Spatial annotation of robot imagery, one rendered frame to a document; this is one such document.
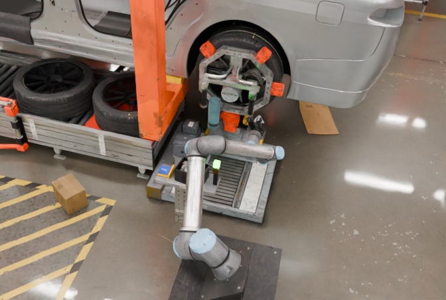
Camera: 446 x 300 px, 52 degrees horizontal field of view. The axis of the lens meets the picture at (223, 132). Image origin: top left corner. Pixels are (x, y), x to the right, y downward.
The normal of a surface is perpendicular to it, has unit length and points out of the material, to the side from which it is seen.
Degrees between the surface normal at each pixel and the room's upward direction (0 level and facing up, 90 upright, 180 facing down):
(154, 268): 0
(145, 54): 90
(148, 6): 90
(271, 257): 0
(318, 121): 2
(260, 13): 90
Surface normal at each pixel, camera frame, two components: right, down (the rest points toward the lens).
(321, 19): -0.25, 0.62
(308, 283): 0.06, -0.76
